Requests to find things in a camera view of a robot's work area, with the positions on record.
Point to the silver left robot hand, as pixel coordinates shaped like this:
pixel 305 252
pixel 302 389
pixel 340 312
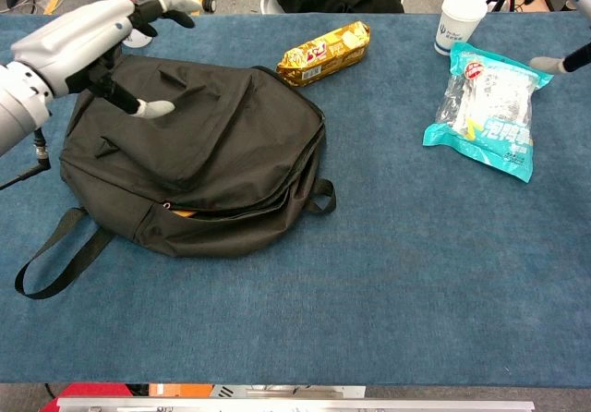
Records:
pixel 74 38

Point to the black fabric backpack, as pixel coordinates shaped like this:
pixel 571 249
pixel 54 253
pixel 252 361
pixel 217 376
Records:
pixel 208 153

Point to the yellow and white book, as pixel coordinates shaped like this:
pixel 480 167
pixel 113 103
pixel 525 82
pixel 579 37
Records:
pixel 182 212

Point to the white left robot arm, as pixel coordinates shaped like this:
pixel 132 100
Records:
pixel 18 107

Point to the white paper cup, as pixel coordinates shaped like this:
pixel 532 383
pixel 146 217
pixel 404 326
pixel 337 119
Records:
pixel 459 24

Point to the teal plastic snack bag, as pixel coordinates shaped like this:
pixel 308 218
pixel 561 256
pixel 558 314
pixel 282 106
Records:
pixel 489 107

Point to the gold foil biscuit packet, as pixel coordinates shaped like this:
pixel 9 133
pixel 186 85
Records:
pixel 323 52

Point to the red panel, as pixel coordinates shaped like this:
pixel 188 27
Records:
pixel 92 391

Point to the orange panel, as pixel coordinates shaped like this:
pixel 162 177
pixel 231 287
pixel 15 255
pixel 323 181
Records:
pixel 180 390

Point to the blue felt table cover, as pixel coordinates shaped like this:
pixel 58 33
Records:
pixel 369 292

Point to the aluminium profile rail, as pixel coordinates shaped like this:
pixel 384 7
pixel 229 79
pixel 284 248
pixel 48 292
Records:
pixel 295 405

